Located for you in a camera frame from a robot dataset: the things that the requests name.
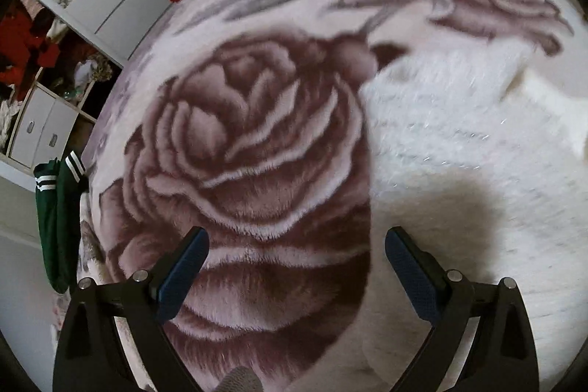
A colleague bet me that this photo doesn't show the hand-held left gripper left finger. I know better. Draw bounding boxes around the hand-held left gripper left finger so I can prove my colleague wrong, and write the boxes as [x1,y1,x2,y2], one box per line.
[53,226,211,392]

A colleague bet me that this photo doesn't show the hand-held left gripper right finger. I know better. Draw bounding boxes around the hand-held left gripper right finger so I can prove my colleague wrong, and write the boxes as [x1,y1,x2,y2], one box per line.
[385,227,539,392]

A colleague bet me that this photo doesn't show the white fluffy sweater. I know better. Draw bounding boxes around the white fluffy sweater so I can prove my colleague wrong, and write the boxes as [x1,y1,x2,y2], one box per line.
[361,36,588,392]

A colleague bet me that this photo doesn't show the red hanging clothes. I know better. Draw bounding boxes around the red hanging clothes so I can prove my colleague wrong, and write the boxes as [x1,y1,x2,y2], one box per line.
[0,0,62,86]

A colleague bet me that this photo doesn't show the grey fuzzy cloth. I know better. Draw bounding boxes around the grey fuzzy cloth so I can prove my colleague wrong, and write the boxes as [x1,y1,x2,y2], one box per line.
[215,366,263,392]

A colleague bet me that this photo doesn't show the green white-striped garment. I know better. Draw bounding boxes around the green white-striped garment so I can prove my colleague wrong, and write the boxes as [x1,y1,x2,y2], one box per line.
[33,151,89,294]

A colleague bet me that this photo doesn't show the floral plush blanket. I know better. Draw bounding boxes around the floral plush blanket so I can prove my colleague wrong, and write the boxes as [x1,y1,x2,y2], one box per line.
[53,0,580,392]

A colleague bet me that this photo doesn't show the white drawer unit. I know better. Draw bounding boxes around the white drawer unit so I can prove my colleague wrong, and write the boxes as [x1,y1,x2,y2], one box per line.
[8,80,98,169]

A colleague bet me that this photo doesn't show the leopard print cloth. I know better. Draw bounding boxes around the leopard print cloth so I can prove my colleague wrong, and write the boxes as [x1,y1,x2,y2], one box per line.
[73,52,113,86]

